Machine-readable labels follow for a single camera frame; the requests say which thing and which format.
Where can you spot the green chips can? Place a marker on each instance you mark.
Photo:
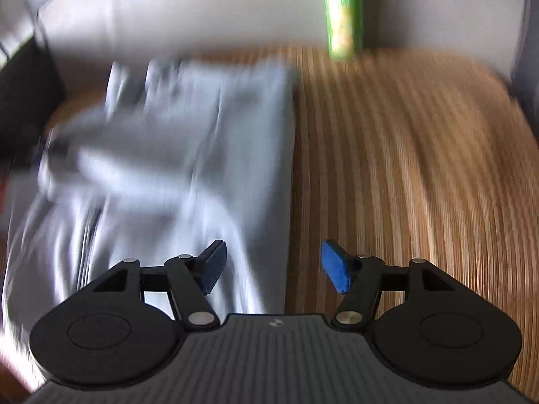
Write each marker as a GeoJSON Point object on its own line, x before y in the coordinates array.
{"type": "Point", "coordinates": [342, 17]}

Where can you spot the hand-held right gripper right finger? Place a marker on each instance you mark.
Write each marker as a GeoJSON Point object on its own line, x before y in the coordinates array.
{"type": "Point", "coordinates": [334, 265]}

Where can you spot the woven bamboo mat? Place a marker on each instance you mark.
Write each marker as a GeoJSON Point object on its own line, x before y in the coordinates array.
{"type": "Point", "coordinates": [400, 155]}

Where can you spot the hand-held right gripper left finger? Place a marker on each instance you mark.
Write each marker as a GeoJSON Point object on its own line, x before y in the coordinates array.
{"type": "Point", "coordinates": [214, 267]}

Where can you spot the grey fleece-lined sweatshirt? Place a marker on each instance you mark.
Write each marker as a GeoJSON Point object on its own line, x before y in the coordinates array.
{"type": "Point", "coordinates": [168, 143]}

